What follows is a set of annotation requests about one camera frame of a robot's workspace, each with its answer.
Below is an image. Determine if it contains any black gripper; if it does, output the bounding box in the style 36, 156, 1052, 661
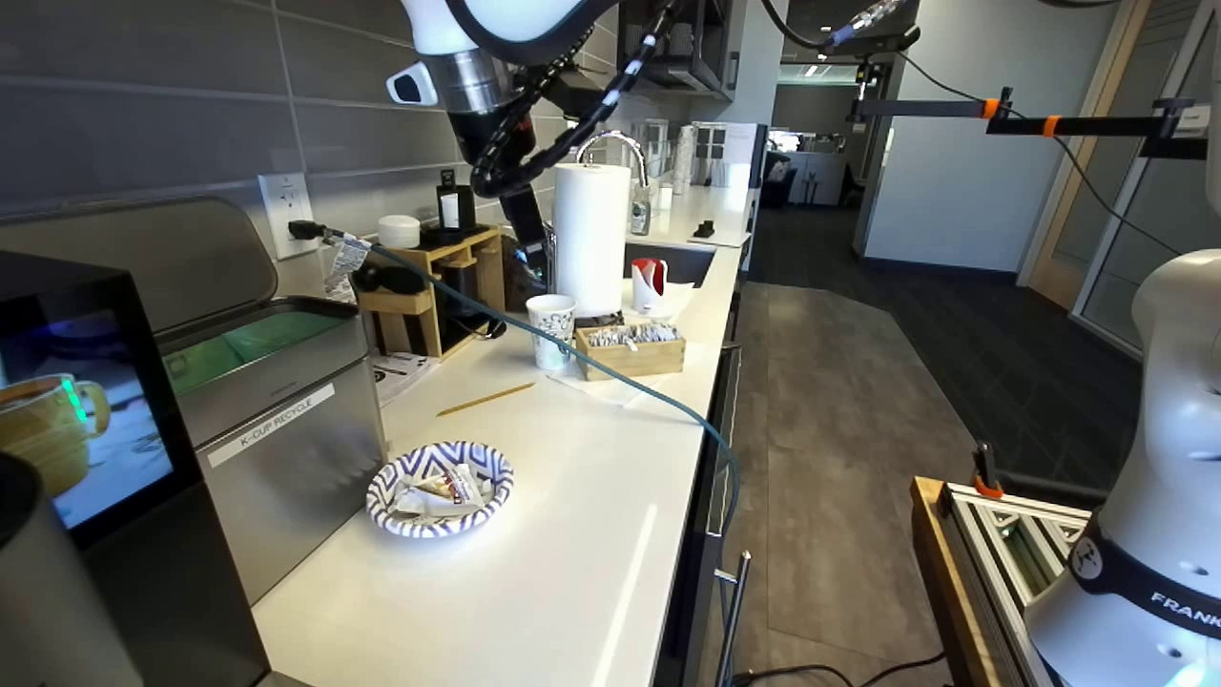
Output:
450, 108, 555, 288

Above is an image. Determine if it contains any thin tan straw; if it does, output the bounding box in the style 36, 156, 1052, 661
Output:
436, 377, 539, 419

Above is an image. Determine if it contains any blue white patterned bowl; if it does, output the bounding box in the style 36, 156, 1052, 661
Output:
363, 438, 520, 543

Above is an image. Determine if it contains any white paper towel roll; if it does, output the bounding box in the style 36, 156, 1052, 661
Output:
550, 161, 637, 319

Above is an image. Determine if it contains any dark glass bottle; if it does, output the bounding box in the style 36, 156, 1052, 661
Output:
432, 163, 483, 235

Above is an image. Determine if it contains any white paper cup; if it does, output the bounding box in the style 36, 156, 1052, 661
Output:
525, 288, 581, 377

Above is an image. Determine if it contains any small wooden shelf rack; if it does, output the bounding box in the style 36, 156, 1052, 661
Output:
357, 219, 513, 359

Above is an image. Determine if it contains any small white jar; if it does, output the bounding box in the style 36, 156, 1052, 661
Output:
375, 208, 425, 250

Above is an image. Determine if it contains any red white item by sink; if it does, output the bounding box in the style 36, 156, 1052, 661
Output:
629, 254, 673, 316

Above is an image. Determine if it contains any curved metal faucet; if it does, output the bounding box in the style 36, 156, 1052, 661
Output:
573, 127, 656, 235

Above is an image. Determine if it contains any dark kitchen sink basin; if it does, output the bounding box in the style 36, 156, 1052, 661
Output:
628, 235, 723, 288

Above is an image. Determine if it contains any stainless steel countertop machine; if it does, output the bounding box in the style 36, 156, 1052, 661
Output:
0, 194, 389, 602

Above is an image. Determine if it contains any black monitor screen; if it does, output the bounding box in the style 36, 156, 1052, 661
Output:
0, 244, 274, 687

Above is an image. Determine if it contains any red black clamp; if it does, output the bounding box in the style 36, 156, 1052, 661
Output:
971, 438, 1010, 504

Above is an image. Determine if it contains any black rod with orange clips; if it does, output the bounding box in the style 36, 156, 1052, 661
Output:
846, 85, 1221, 163

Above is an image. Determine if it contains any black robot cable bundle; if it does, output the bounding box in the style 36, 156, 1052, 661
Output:
465, 0, 679, 202

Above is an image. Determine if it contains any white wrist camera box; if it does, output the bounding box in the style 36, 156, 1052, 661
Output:
386, 49, 516, 122

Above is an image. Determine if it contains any teal cable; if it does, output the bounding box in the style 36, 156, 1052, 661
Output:
285, 218, 746, 515

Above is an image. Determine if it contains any white wall outlet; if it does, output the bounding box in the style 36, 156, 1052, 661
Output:
258, 166, 321, 260

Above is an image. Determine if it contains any upper wall cabinet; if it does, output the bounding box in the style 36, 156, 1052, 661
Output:
614, 0, 746, 102

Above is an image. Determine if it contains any metal cabinet handle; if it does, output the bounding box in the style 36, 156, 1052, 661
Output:
710, 544, 759, 687

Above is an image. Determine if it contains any black floor cable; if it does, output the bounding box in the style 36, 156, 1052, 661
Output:
734, 648, 954, 687

